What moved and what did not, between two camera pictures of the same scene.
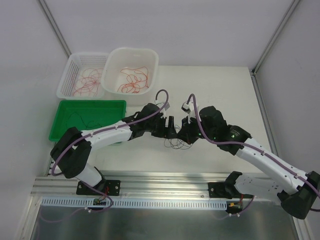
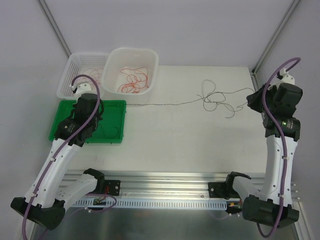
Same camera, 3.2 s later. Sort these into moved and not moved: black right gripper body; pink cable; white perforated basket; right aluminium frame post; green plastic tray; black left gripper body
Moved: black left gripper body; black right gripper body
Not moved: white perforated basket; pink cable; green plastic tray; right aluminium frame post
